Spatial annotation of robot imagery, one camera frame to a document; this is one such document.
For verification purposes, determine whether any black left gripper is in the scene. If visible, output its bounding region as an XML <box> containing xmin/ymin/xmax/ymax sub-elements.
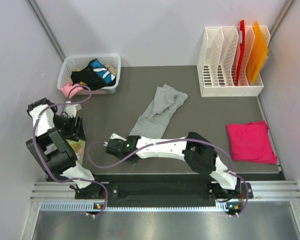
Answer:
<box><xmin>53</xmin><ymin>114</ymin><xmax>87</xmax><ymax>142</ymax></box>

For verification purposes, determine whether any grey t shirt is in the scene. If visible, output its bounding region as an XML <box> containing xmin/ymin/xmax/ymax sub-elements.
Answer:
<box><xmin>129</xmin><ymin>84</ymin><xmax>189</xmax><ymax>139</ymax></box>

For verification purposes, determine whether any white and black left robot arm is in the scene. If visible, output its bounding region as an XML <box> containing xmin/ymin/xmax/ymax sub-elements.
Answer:
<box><xmin>26</xmin><ymin>98</ymin><xmax>104</xmax><ymax>199</ymax></box>

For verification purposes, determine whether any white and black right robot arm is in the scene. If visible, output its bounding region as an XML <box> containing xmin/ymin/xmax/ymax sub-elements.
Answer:
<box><xmin>104</xmin><ymin>132</ymin><xmax>242</xmax><ymax>198</ymax></box>

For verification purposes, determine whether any green children's book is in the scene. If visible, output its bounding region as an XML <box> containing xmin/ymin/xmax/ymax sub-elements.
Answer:
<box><xmin>67</xmin><ymin>139</ymin><xmax>86</xmax><ymax>165</ymax></box>

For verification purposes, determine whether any light pink t shirt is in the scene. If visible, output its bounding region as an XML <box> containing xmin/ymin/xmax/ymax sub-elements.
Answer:
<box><xmin>61</xmin><ymin>82</ymin><xmax>83</xmax><ymax>99</ymax></box>

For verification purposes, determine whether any black and blue t shirt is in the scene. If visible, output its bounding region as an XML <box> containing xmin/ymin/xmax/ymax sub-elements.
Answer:
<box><xmin>70</xmin><ymin>58</ymin><xmax>117</xmax><ymax>91</ymax></box>

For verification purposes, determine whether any white plastic laundry basket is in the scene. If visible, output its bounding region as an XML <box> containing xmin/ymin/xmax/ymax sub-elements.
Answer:
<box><xmin>57</xmin><ymin>53</ymin><xmax>122</xmax><ymax>95</ymax></box>

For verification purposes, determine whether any folded magenta t shirt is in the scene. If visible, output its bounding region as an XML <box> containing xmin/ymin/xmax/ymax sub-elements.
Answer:
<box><xmin>226</xmin><ymin>120</ymin><xmax>278</xmax><ymax>165</ymax></box>

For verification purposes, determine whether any white file organiser rack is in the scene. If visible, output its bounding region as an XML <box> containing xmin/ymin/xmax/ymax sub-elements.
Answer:
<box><xmin>197</xmin><ymin>26</ymin><xmax>264</xmax><ymax>97</ymax></box>

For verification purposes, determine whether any orange plastic folder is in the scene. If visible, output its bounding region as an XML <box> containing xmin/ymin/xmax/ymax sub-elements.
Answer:
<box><xmin>245</xmin><ymin>20</ymin><xmax>271</xmax><ymax>85</ymax></box>

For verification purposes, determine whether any red plastic folder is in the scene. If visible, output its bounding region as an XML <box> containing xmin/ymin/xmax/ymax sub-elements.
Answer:
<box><xmin>233</xmin><ymin>20</ymin><xmax>246</xmax><ymax>86</ymax></box>

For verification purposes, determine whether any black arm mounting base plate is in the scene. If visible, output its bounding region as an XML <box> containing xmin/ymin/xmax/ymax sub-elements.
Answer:
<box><xmin>73</xmin><ymin>173</ymin><xmax>252</xmax><ymax>210</ymax></box>

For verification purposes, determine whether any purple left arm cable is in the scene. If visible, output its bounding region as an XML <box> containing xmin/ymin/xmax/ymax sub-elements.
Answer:
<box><xmin>32</xmin><ymin>84</ymin><xmax>109</xmax><ymax>218</ymax></box>

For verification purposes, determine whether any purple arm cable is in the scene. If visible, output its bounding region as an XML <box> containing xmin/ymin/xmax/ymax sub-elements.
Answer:
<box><xmin>32</xmin><ymin>84</ymin><xmax>109</xmax><ymax>218</ymax></box>
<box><xmin>86</xmin><ymin>141</ymin><xmax>250</xmax><ymax>218</ymax></box>

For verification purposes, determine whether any aluminium frame rail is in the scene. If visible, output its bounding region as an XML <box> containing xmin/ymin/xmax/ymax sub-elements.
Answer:
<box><xmin>30</xmin><ymin>180</ymin><xmax>300</xmax><ymax>213</ymax></box>

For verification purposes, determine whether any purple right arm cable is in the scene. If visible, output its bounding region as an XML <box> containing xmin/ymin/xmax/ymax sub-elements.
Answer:
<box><xmin>86</xmin><ymin>141</ymin><xmax>250</xmax><ymax>218</ymax></box>

